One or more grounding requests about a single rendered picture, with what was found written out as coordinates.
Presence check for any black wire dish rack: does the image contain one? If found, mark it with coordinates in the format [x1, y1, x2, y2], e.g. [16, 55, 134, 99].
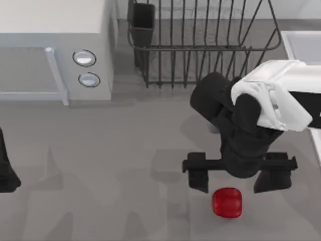
[127, 0, 281, 89]

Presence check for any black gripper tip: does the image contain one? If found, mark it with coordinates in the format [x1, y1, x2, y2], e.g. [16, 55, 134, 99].
[0, 127, 22, 194]

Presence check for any microwave oven glass door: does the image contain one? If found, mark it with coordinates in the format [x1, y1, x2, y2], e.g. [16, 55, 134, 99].
[0, 47, 69, 106]

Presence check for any round microwave knob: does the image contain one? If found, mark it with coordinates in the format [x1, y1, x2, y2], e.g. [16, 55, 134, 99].
[78, 72, 101, 89]
[72, 49, 97, 68]

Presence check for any pale microwave oven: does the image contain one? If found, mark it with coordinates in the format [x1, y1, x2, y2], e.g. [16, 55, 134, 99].
[0, 0, 119, 106]

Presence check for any microwave door handle bar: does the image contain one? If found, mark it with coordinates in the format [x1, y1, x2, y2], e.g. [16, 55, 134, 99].
[44, 47, 69, 106]

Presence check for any black utensil holder cup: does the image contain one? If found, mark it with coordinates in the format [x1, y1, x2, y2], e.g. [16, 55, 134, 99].
[127, 2, 156, 69]

